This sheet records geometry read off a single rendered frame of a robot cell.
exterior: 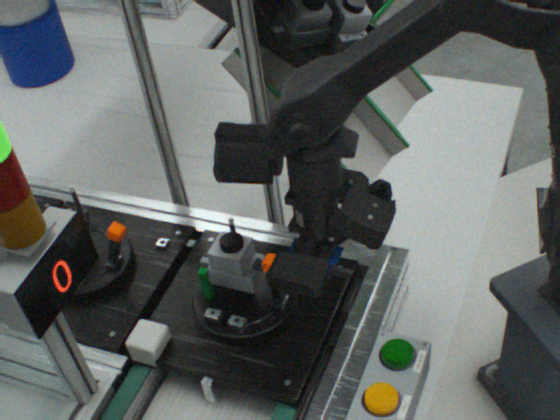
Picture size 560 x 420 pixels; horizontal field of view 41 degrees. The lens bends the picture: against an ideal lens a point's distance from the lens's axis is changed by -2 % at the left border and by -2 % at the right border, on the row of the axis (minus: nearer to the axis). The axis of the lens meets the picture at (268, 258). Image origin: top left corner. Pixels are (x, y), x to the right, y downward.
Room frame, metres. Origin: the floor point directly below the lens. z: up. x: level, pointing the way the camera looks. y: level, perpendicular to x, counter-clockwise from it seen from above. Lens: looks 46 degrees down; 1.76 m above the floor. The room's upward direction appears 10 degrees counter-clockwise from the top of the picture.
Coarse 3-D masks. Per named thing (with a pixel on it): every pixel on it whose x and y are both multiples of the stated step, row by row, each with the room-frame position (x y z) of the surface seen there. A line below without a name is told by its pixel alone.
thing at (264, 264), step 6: (264, 258) 0.66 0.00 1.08; (270, 258) 0.66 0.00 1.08; (252, 264) 0.67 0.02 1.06; (258, 264) 0.67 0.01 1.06; (264, 264) 0.65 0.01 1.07; (270, 264) 0.65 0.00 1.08; (258, 270) 0.66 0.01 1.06; (264, 270) 0.65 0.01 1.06; (276, 294) 0.65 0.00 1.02; (282, 294) 0.66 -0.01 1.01; (276, 300) 0.65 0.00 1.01
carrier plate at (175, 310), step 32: (192, 256) 0.79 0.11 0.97; (192, 288) 0.73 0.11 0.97; (160, 320) 0.68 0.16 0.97; (192, 320) 0.67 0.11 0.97; (320, 320) 0.64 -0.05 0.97; (192, 352) 0.62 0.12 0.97; (224, 352) 0.61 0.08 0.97; (256, 352) 0.60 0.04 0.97; (288, 352) 0.59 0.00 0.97; (320, 352) 0.59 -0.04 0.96; (224, 384) 0.57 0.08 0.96; (256, 384) 0.55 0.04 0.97; (288, 384) 0.54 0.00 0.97
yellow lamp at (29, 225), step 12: (24, 204) 0.56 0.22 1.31; (36, 204) 0.58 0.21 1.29; (0, 216) 0.55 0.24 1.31; (12, 216) 0.55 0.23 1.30; (24, 216) 0.56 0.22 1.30; (36, 216) 0.57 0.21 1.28; (0, 228) 0.55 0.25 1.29; (12, 228) 0.55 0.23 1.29; (24, 228) 0.56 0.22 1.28; (36, 228) 0.56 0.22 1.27; (0, 240) 0.56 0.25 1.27; (12, 240) 0.55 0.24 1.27; (24, 240) 0.55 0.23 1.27; (36, 240) 0.56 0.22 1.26
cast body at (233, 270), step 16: (224, 240) 0.69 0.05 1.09; (240, 240) 0.68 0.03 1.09; (208, 256) 0.68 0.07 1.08; (224, 256) 0.67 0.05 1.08; (240, 256) 0.66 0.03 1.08; (256, 256) 0.69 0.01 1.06; (208, 272) 0.68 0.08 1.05; (224, 272) 0.67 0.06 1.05; (240, 272) 0.66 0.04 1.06; (256, 272) 0.66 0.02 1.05; (240, 288) 0.66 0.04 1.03; (256, 288) 0.66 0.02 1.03
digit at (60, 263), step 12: (60, 252) 0.57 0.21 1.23; (48, 264) 0.56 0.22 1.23; (60, 264) 0.57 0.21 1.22; (72, 264) 0.58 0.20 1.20; (48, 276) 0.55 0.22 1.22; (60, 276) 0.56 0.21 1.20; (72, 276) 0.58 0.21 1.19; (48, 288) 0.54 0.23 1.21; (60, 288) 0.56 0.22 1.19; (72, 288) 0.57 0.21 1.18; (60, 300) 0.55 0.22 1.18
